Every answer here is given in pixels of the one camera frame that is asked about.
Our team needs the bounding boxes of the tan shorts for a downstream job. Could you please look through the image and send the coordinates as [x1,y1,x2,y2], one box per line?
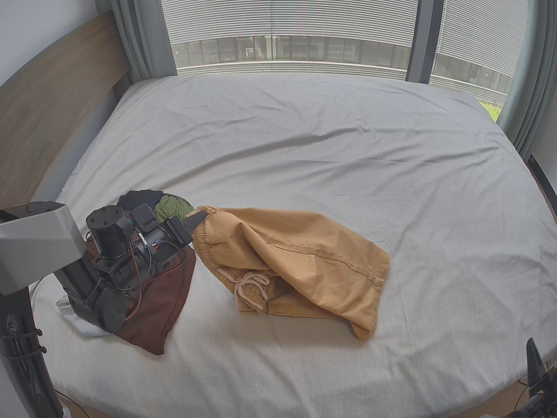
[191,205,391,344]

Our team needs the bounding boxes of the brown garment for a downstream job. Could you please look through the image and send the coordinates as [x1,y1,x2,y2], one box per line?
[85,233,197,356]

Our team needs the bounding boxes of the black garment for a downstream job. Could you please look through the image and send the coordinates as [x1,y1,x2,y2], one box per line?
[117,188,164,212]

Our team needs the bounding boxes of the black cable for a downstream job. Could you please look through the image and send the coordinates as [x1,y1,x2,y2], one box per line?
[54,389,90,413]

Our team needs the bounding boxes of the white garment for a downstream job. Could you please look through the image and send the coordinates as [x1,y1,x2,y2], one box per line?
[56,292,110,338]

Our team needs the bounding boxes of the green garment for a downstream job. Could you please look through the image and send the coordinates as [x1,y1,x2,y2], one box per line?
[154,194,195,225]

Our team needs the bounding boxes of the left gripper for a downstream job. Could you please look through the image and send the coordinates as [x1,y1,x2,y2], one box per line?
[140,212,206,264]

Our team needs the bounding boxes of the bed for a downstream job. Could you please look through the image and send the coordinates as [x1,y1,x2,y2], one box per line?
[0,10,557,418]

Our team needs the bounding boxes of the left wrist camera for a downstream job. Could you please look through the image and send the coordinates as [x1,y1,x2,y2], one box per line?
[131,204,158,230]

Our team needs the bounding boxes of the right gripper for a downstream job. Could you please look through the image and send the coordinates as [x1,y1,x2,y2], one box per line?
[526,338,557,408]

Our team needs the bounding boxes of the grey-green curtain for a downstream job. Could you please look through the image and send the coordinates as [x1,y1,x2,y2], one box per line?
[91,0,179,82]
[496,0,557,158]

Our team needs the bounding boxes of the window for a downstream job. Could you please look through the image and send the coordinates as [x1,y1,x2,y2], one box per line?
[154,0,531,121]

